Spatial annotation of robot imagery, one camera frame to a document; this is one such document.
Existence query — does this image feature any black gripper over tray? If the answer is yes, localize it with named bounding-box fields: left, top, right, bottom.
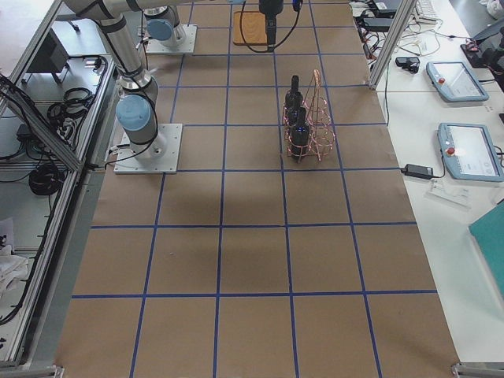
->
left=258, top=0, right=284, bottom=52

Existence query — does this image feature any wooden tray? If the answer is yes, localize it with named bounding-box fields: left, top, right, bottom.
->
left=232, top=10, right=268, bottom=46

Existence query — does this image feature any rear dark wine bottle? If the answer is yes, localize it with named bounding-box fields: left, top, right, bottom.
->
left=284, top=75, right=303, bottom=125

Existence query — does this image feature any dark wine bottle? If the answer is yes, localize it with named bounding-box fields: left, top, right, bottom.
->
left=289, top=106, right=309, bottom=161
left=284, top=75, right=303, bottom=125

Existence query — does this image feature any front dark wine bottle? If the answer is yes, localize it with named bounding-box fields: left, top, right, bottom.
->
left=289, top=106, right=309, bottom=161

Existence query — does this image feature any upper blue teach pendant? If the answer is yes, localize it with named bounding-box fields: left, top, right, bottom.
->
left=425, top=61, right=489, bottom=102

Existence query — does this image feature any blue teach pendant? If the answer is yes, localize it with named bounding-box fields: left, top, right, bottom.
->
left=437, top=123, right=503, bottom=183
left=425, top=61, right=489, bottom=102

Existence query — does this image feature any black power adapter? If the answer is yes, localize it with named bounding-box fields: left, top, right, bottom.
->
left=401, top=164, right=434, bottom=180

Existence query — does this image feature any clear acrylic stand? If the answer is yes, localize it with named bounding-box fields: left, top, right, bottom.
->
left=424, top=179, right=472, bottom=209

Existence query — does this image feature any lower blue teach pendant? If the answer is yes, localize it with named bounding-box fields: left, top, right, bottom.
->
left=437, top=123, right=503, bottom=183

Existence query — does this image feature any brown paper table mat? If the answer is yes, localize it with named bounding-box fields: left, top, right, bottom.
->
left=55, top=1, right=458, bottom=377

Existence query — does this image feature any white crumpled cloth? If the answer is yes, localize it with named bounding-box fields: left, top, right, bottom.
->
left=0, top=218, right=29, bottom=304

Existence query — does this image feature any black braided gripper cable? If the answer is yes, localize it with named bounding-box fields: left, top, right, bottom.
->
left=239, top=0, right=303, bottom=54

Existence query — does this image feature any copper wire bottle basket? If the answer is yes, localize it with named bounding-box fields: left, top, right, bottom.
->
left=283, top=69, right=335, bottom=162

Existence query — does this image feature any aluminium frame post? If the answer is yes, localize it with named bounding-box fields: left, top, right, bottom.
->
left=368, top=0, right=416, bottom=90

